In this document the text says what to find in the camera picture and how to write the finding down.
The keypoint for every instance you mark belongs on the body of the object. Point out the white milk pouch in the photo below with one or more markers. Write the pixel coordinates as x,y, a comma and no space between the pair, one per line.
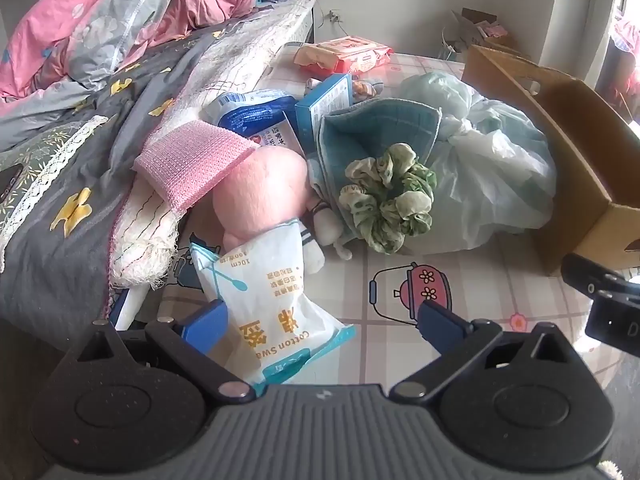
280,137

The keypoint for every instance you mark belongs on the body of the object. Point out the light blue carton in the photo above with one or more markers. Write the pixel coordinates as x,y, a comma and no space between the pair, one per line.
325,105

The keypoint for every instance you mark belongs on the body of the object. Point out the pink hanging clothes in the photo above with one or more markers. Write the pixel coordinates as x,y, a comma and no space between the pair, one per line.
627,35

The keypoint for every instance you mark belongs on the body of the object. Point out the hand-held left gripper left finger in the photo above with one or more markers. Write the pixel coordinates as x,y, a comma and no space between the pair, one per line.
205,321

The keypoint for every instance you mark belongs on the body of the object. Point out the checked printed tablecloth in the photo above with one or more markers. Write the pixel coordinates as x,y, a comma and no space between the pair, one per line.
500,280

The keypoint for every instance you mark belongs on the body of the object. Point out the black phone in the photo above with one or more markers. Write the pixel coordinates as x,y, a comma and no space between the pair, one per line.
9,182

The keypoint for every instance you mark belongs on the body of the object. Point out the wall outlet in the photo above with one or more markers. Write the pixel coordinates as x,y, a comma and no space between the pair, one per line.
335,16

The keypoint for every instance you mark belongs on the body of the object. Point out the large cardboard box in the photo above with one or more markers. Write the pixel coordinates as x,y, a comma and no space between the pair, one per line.
565,150

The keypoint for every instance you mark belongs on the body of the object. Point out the red wet wipes pack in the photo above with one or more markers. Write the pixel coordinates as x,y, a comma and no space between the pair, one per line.
355,55

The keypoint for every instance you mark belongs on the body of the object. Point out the blue white packet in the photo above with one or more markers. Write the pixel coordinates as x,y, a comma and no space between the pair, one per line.
250,110

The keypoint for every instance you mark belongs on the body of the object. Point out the grey flowered bed sheet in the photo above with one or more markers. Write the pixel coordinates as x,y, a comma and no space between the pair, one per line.
75,250

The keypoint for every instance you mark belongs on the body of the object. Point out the grey lace-trimmed pillow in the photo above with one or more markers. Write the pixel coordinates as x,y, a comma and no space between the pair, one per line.
30,152

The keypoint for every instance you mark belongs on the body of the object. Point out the teal quilted cloth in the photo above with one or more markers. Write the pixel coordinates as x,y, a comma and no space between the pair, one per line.
370,130

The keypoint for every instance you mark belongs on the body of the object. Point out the white plastic bag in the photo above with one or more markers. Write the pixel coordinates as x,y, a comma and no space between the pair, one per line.
490,170

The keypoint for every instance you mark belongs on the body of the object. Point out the pink knitted cloth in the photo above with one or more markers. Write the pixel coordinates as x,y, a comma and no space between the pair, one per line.
190,160

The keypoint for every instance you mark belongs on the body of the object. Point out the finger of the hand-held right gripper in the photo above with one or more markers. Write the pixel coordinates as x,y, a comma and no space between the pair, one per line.
587,275

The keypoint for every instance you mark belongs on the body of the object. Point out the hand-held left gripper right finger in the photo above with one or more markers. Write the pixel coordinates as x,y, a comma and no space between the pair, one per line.
442,322

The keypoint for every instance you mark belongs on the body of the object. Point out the green scrunchie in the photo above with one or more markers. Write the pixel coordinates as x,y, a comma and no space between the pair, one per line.
412,205

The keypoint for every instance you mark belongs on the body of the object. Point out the pink grey quilt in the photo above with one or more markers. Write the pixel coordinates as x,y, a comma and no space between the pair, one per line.
75,25

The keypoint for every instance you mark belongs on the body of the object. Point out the small open cardboard box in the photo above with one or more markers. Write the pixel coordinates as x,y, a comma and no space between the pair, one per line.
480,30

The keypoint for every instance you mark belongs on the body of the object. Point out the white cotton swab packet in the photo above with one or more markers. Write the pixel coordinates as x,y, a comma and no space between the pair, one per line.
270,300

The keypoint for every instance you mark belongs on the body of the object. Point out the pink plush toy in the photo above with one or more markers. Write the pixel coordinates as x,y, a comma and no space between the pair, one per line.
260,190

